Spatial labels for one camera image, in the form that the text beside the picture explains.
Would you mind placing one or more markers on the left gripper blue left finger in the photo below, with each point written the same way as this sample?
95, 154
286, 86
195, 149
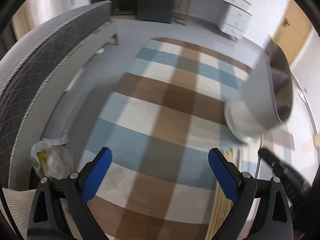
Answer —
93, 173

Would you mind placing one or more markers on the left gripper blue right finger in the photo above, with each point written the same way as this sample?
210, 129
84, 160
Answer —
226, 173

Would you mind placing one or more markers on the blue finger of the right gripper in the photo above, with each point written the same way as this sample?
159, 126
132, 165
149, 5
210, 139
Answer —
295, 185

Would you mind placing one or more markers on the white plastic bag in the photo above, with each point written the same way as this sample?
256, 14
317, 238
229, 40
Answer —
50, 158

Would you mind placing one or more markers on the white grey utensil holder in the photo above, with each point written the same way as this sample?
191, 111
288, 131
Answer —
265, 100

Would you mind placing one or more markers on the plaid checkered rug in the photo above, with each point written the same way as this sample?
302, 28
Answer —
160, 121

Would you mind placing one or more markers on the dark grey quilted mattress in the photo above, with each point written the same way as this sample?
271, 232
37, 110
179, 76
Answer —
27, 64

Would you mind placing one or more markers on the wooden door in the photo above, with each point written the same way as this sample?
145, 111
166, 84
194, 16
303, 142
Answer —
293, 31

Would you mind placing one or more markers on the white vanity desk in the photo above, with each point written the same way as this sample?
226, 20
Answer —
231, 17

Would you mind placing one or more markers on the dark grey refrigerator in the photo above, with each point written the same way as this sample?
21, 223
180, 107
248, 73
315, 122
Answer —
155, 10

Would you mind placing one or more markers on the grey bed frame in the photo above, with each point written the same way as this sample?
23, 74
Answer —
43, 104

